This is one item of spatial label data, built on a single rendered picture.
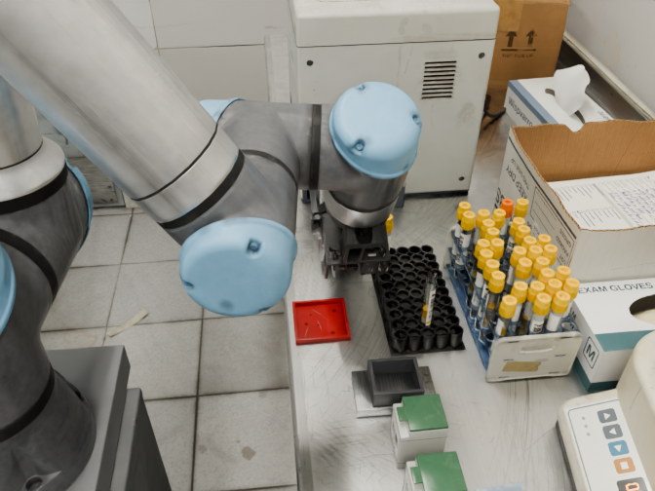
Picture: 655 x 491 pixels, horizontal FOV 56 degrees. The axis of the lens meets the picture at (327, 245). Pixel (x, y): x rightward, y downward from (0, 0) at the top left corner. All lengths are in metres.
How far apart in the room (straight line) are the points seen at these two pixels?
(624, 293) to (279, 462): 1.11
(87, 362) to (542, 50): 1.04
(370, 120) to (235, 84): 1.85
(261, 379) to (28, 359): 1.33
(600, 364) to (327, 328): 0.32
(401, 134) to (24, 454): 0.42
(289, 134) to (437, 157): 0.50
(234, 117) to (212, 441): 1.32
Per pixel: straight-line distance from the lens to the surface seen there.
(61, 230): 0.63
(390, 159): 0.50
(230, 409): 1.81
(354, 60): 0.88
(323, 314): 0.80
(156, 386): 1.90
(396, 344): 0.75
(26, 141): 0.60
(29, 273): 0.58
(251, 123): 0.51
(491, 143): 1.18
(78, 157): 2.49
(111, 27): 0.38
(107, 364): 0.74
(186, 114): 0.39
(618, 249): 0.79
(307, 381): 0.73
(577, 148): 0.99
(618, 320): 0.77
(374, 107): 0.51
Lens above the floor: 1.45
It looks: 40 degrees down
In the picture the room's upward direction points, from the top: straight up
